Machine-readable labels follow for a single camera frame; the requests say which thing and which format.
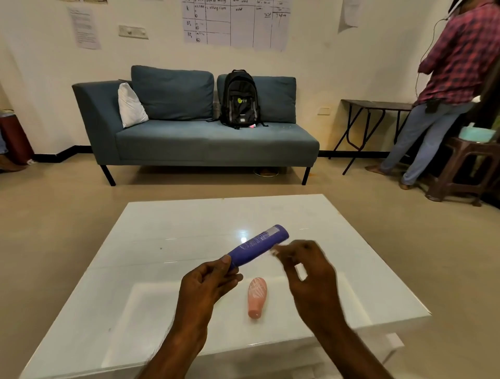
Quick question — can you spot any person's right hand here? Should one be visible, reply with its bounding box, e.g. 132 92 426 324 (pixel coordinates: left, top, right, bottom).
271 239 348 336

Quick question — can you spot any person's left hand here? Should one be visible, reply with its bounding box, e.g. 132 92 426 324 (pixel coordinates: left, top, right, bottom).
171 254 244 352

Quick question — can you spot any pink bottle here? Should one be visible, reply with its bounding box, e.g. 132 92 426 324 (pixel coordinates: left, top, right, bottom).
247 277 268 320

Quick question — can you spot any blue patterned bottle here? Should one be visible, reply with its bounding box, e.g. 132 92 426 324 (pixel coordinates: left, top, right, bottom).
226 224 290 271

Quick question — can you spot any person's left forearm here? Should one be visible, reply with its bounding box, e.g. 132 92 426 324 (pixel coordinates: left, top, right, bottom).
136 332 208 379

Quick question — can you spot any person's right forearm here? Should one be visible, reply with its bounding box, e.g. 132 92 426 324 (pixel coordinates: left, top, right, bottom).
316 326 393 379

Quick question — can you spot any white glossy table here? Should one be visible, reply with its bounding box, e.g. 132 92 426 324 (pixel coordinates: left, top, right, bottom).
19 194 432 379

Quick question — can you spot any teal fabric sofa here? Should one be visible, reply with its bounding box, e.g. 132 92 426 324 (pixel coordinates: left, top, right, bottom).
71 65 320 187

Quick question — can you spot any brown plastic stool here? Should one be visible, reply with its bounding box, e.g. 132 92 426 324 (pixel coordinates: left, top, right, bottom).
424 136 500 208

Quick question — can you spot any black folding table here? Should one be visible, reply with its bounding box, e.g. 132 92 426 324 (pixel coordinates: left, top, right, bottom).
328 99 414 175

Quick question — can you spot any teal sofa back cushion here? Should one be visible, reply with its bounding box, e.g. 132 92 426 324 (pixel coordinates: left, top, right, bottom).
131 65 215 121
217 74 297 124

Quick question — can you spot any black backpack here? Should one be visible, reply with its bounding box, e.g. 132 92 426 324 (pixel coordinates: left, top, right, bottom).
206 69 269 130

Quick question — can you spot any white pillow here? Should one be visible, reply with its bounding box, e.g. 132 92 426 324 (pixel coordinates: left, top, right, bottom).
117 82 149 129

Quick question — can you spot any pale teal box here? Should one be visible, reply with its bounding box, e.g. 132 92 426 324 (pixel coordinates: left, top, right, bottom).
457 122 497 142

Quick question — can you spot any dark red cabinet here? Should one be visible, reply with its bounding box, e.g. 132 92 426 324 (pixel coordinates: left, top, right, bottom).
0 111 35 166

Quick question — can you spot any curled white paper sheet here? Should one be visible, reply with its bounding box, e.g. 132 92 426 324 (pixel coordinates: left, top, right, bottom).
337 0 365 34

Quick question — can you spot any white printed notice sheet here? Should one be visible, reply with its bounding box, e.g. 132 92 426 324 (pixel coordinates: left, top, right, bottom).
67 5 102 50

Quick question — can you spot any white wall switch plate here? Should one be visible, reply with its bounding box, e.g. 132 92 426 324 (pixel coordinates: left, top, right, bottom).
118 24 149 40

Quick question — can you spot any white wall chart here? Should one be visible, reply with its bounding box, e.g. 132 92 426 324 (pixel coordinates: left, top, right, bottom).
181 0 292 52

